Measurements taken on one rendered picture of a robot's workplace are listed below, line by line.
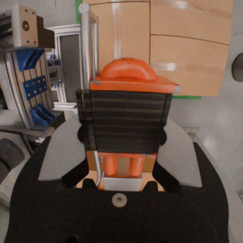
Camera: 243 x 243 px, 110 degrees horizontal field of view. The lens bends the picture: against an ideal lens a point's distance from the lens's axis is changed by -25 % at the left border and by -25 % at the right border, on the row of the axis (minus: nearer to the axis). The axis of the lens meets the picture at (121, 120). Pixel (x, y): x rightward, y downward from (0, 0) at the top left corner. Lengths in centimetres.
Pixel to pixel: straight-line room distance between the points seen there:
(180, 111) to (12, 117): 167
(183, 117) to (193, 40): 110
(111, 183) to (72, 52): 115
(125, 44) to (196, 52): 48
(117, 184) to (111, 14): 82
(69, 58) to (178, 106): 137
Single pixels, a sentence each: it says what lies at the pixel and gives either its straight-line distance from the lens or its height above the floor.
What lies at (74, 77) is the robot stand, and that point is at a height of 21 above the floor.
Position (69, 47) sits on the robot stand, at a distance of 124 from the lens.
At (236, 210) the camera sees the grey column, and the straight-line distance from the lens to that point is 140.
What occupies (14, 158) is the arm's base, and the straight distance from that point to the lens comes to 64.
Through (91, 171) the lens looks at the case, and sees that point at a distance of 45.
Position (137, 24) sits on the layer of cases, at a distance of 81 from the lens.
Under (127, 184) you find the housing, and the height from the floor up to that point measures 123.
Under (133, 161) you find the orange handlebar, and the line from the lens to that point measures 16.
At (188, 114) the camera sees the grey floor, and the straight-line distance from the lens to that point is 173.
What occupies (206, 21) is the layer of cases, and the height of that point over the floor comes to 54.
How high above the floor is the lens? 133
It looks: 60 degrees down
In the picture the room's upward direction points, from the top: 177 degrees counter-clockwise
